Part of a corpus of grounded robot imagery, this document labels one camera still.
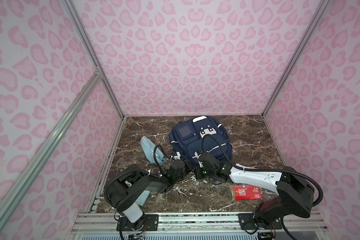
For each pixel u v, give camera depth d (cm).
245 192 82
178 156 84
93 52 84
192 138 99
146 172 52
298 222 74
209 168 65
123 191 46
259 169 53
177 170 69
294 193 43
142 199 80
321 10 70
